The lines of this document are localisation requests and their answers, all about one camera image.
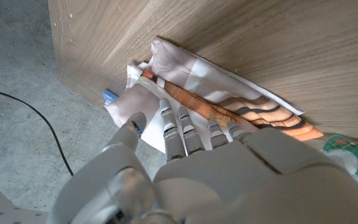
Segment pink white orange striped cloth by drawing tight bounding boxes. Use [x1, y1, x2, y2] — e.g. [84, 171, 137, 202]
[104, 36, 324, 155]

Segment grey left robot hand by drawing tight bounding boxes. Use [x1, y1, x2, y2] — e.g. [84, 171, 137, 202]
[47, 98, 358, 224]

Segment thin black left wrist cable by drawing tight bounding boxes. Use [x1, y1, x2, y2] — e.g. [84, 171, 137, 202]
[0, 86, 74, 177]

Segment tape roll with green core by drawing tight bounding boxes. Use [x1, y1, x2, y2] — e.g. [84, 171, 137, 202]
[321, 134, 358, 195]

